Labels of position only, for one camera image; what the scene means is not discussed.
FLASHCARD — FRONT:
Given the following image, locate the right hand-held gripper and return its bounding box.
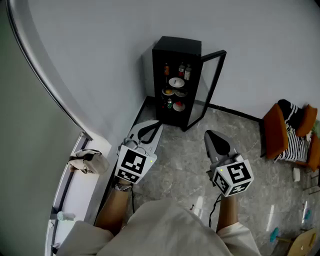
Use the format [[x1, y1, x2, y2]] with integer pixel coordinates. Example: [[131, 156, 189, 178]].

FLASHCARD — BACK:
[[204, 129, 255, 198]]

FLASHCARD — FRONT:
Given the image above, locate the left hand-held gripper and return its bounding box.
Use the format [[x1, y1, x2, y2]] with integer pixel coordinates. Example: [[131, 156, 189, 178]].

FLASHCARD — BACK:
[[114, 120, 164, 185]]

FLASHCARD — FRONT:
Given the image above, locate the black mini fridge cabinet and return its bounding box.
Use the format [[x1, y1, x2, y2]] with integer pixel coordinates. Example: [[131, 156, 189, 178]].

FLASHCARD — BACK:
[[151, 36, 227, 133]]

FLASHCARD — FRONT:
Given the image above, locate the person's right forearm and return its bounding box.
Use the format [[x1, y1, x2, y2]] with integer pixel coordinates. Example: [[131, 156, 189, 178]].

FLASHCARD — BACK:
[[216, 193, 240, 233]]

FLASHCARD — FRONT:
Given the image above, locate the person's left forearm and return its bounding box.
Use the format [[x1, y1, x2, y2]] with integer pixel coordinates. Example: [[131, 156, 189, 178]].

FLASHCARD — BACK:
[[94, 183, 133, 236]]

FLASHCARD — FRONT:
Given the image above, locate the orange armchair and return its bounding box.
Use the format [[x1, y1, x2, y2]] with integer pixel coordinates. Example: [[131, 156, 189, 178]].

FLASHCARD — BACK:
[[262, 102, 320, 173]]

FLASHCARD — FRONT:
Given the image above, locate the beige handbag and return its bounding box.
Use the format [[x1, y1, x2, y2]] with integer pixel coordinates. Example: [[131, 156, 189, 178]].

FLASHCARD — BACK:
[[68, 149, 110, 175]]

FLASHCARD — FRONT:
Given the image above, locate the black white striped cloth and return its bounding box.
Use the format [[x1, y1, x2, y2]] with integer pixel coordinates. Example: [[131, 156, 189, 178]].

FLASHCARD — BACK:
[[273, 99, 312, 163]]

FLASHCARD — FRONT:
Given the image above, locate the white window sill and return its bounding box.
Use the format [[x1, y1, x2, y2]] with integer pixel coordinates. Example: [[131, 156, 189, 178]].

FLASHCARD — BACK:
[[44, 134, 112, 256]]

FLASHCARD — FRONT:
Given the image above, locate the beige shirt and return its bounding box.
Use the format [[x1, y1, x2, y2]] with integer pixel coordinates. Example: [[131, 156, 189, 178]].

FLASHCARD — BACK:
[[56, 198, 262, 256]]

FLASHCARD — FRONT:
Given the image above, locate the pale green cup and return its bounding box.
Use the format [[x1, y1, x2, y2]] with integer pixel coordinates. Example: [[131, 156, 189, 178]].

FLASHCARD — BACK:
[[57, 211, 76, 222]]

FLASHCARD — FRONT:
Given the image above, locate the light wooden stool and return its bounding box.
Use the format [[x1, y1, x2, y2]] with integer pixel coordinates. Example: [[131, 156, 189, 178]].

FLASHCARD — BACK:
[[274, 227, 318, 256]]

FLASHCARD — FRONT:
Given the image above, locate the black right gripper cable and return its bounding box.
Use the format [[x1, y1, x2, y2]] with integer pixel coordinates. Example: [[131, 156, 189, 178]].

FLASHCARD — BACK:
[[208, 194, 222, 228]]

